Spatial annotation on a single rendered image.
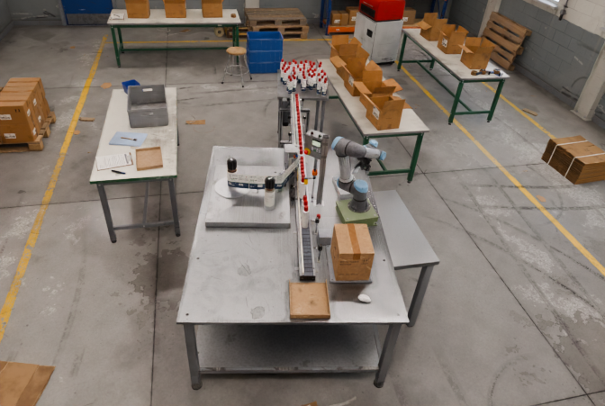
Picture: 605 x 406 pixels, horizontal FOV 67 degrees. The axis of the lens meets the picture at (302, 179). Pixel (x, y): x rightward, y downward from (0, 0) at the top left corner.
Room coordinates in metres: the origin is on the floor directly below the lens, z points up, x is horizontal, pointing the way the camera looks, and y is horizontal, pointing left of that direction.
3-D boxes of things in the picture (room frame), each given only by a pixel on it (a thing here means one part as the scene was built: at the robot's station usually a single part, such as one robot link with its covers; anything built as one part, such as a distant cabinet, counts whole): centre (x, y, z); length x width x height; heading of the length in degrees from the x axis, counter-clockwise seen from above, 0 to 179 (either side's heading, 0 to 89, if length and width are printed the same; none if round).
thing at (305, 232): (3.02, -0.02, 0.86); 1.65 x 0.08 x 0.04; 5
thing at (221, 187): (3.14, 0.60, 0.89); 0.31 x 0.31 x 0.01
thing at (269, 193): (2.92, 0.26, 1.03); 0.09 x 0.09 x 0.30
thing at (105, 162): (3.47, 1.77, 0.81); 0.38 x 0.36 x 0.02; 15
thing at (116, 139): (3.91, 1.79, 0.81); 0.32 x 0.24 x 0.01; 91
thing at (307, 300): (2.03, -0.11, 0.85); 0.30 x 0.26 x 0.04; 5
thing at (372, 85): (5.14, -0.82, 0.96); 0.53 x 0.45 x 0.37; 107
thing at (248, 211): (3.10, 0.44, 0.86); 0.80 x 0.67 x 0.05; 5
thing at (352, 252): (2.36, -0.39, 0.99); 0.30 x 0.24 x 0.27; 7
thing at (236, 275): (2.89, 0.07, 0.82); 2.10 x 1.50 x 0.02; 5
